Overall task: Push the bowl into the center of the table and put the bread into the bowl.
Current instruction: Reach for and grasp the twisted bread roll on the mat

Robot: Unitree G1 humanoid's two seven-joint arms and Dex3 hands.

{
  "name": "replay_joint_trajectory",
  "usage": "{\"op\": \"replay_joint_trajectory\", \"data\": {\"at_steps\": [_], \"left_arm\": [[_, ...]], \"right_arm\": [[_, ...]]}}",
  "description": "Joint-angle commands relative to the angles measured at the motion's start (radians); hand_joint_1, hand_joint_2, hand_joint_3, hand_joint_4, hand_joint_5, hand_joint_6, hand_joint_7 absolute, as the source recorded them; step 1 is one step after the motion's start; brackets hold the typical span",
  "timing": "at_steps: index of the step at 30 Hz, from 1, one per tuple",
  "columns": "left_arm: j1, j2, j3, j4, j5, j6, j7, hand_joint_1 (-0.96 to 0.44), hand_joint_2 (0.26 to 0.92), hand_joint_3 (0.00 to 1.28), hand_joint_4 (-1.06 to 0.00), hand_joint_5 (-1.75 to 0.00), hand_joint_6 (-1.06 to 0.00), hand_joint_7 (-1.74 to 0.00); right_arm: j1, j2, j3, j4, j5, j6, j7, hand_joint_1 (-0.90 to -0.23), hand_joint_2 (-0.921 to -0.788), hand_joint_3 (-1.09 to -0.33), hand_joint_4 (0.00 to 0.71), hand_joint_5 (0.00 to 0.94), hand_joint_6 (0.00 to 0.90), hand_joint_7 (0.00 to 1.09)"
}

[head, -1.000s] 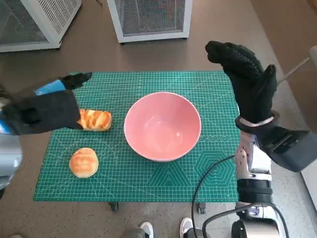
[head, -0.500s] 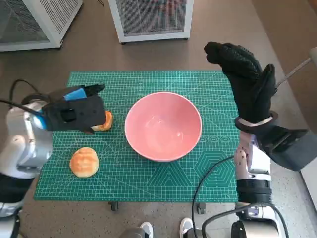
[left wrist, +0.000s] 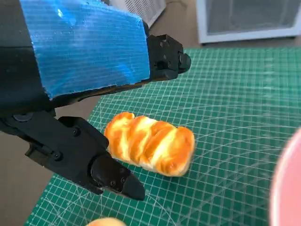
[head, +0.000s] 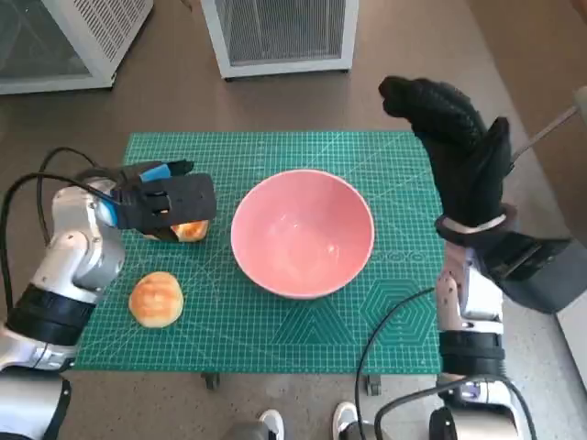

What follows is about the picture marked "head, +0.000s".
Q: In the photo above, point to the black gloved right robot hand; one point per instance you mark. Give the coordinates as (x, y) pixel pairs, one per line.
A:
(468, 174)

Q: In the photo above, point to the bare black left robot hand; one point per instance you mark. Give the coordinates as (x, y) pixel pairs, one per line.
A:
(158, 173)

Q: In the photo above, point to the orange toy bread loaf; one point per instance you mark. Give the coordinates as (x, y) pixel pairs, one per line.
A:
(190, 231)

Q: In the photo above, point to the round toy bread bun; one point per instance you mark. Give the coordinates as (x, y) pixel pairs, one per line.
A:
(156, 300)

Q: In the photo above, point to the pink bowl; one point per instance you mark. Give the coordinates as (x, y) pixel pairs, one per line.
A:
(302, 234)

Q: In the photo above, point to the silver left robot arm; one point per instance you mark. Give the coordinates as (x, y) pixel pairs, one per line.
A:
(73, 247)

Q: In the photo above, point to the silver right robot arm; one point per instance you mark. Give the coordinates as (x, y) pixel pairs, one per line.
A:
(472, 321)

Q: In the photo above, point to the grey office chair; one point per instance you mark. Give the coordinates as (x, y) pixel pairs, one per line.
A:
(546, 130)

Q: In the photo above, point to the white mesh cabinet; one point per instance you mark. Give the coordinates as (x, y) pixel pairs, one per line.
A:
(284, 32)
(91, 36)

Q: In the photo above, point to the green cutting mat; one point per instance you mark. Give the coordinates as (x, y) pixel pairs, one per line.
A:
(220, 321)

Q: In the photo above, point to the black table caster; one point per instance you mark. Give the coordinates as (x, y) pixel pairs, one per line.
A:
(373, 385)
(212, 381)

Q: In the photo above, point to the white shoe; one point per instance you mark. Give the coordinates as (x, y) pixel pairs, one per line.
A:
(345, 414)
(271, 421)

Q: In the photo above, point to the grey robot leg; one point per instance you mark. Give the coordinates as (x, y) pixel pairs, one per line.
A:
(362, 433)

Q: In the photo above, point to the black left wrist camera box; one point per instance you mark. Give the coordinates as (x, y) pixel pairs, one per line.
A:
(183, 201)

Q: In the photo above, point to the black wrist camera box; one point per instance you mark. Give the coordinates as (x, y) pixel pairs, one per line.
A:
(527, 270)
(183, 201)

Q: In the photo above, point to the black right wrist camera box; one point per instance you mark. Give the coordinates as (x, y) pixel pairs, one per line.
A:
(527, 270)

